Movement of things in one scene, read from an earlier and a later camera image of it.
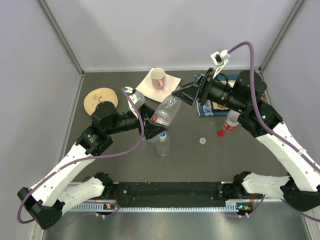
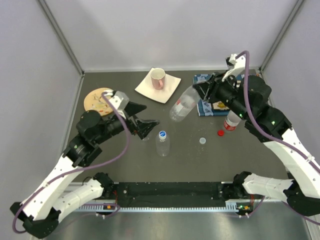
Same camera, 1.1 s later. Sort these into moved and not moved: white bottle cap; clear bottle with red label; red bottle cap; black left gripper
Moved: black left gripper
Not moved: clear bottle with red label; red bottle cap; white bottle cap
